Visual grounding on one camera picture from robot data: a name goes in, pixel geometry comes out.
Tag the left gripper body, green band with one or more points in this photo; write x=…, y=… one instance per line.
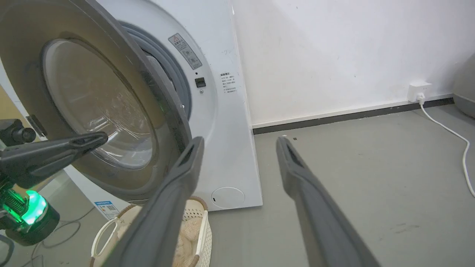
x=35, y=215

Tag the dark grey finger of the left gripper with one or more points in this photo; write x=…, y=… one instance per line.
x=44, y=157

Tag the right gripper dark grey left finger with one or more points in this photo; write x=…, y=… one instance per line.
x=167, y=207

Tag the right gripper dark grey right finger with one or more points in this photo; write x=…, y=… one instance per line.
x=315, y=211

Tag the white washing machine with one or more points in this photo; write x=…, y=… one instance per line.
x=230, y=148

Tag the grey round washing machine door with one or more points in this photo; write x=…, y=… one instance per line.
x=22, y=48

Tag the beige fluffy clothing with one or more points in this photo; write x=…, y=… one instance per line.
x=187, y=239

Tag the white perforated laundry basket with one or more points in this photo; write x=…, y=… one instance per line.
x=206, y=237

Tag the blue white energy label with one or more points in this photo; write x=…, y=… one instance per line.
x=107, y=210

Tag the black text label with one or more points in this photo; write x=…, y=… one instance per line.
x=228, y=82

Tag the white power plug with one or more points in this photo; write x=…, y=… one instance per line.
x=421, y=98

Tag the grey warning sticker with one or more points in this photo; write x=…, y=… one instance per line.
x=184, y=51

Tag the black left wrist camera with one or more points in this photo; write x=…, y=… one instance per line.
x=16, y=133

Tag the white wall socket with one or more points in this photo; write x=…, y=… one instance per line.
x=417, y=88

